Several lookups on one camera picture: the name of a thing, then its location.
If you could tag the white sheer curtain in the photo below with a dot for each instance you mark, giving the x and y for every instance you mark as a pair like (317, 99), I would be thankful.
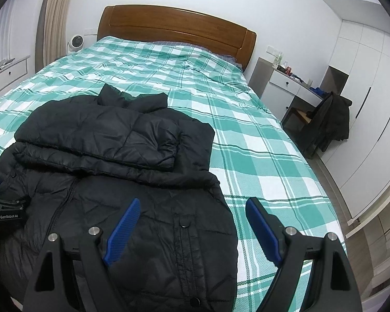
(9, 29)

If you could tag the wooden headboard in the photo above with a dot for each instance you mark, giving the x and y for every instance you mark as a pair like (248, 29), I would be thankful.
(175, 22)

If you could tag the white desk with drawer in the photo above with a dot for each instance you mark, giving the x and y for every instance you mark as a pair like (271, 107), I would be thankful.
(279, 84)

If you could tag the grey cloth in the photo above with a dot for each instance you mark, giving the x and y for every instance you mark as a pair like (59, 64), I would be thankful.
(1, 65)

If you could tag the bed with green plaid blanket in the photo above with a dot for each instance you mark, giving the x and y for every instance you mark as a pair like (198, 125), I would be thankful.
(263, 156)

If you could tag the clear bottle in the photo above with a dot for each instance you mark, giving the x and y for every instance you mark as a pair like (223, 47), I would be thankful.
(278, 60)

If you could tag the black puffer jacket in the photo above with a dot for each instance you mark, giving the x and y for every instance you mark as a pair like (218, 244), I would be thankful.
(133, 156)

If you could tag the wooden chair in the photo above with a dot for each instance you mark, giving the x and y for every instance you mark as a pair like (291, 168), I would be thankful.
(299, 115)

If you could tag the dark jacket on chair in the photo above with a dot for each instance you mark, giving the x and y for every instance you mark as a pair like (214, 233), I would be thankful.
(331, 120)

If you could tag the white wall socket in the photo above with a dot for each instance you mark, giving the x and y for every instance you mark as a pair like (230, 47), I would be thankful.
(271, 51)

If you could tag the beige curtain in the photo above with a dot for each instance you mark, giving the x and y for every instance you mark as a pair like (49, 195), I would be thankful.
(57, 13)

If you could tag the blue cloth item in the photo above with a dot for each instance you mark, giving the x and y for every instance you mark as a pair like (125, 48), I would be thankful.
(318, 90)

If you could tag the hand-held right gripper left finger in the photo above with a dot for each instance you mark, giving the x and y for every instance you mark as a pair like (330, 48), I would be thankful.
(122, 234)

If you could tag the small white fan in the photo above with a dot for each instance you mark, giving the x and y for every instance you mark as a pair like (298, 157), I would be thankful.
(74, 44)

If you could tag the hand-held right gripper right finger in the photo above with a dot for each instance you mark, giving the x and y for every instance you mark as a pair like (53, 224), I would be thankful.
(263, 234)

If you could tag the white drawer cabinet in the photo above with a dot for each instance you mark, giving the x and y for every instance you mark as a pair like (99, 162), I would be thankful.
(16, 71)

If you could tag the white wardrobe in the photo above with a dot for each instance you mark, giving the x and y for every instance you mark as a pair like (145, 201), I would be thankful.
(373, 104)

